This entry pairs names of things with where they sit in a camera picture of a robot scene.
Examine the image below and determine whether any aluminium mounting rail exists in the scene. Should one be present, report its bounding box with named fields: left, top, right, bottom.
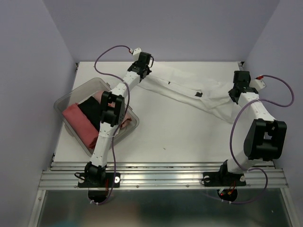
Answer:
left=38, top=162, right=288, bottom=190

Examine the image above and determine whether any rolled black t-shirt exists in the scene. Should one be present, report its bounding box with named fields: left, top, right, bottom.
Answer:
left=78, top=96, right=100, bottom=131

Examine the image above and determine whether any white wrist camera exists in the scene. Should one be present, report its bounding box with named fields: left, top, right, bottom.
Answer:
left=250, top=79, right=266, bottom=91
left=132, top=48, right=142, bottom=61

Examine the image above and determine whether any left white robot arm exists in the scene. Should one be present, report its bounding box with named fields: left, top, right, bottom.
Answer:
left=84, top=48, right=152, bottom=186

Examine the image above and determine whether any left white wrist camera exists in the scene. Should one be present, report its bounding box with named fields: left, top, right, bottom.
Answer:
left=132, top=48, right=142, bottom=61

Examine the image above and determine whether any white printed t-shirt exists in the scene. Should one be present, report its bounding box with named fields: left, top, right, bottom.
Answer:
left=139, top=63, right=235, bottom=123

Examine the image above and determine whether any rolled pink printed t-shirt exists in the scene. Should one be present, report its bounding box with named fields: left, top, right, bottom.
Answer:
left=93, top=90, right=132, bottom=129

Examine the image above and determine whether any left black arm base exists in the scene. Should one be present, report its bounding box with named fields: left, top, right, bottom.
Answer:
left=74, top=163, right=121, bottom=188

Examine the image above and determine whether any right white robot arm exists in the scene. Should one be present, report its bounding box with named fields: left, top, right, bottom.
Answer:
left=218, top=70, right=287, bottom=184

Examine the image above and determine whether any clear plastic storage bin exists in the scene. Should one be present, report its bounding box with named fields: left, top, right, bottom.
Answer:
left=54, top=78, right=140, bottom=157

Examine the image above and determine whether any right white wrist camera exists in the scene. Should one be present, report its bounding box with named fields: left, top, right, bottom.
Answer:
left=250, top=79, right=266, bottom=91

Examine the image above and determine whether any rolled red t-shirt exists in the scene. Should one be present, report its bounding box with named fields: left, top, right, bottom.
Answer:
left=62, top=103, right=98, bottom=149

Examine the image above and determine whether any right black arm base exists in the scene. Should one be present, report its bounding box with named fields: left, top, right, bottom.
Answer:
left=201, top=160, right=246, bottom=187

